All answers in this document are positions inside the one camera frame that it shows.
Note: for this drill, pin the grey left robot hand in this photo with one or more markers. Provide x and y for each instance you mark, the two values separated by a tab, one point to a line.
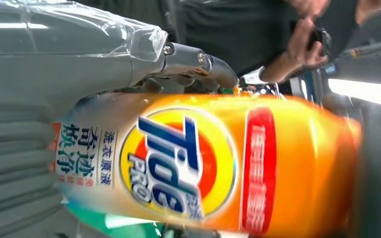
62	65

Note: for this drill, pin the black phone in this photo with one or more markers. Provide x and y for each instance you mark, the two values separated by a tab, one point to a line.
322	39

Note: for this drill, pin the person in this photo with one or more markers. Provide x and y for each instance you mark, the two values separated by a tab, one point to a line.
226	26

